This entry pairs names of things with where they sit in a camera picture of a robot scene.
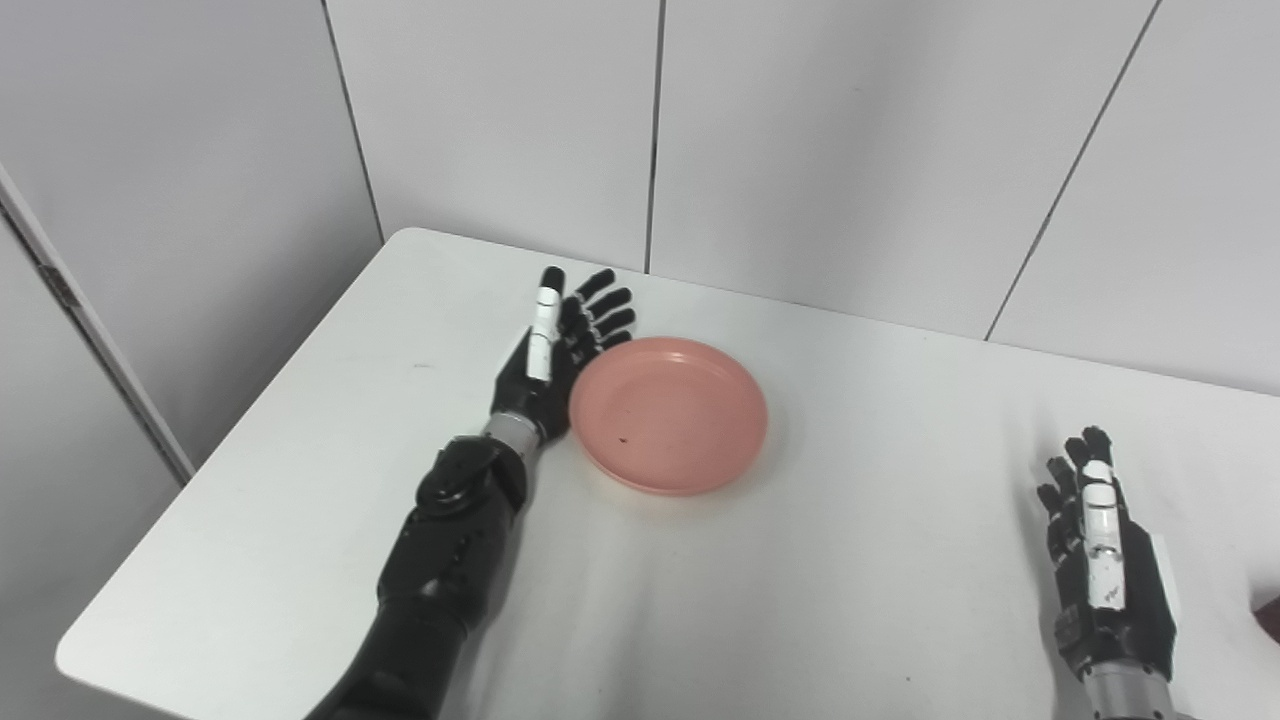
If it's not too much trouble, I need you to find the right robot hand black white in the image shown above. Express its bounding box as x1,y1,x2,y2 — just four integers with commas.
1035,426,1181,683

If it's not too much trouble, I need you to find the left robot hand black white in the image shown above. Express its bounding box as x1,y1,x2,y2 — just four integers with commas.
490,266,638,444

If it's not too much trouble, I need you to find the pink round plate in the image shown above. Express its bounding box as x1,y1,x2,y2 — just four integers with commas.
568,336,770,497

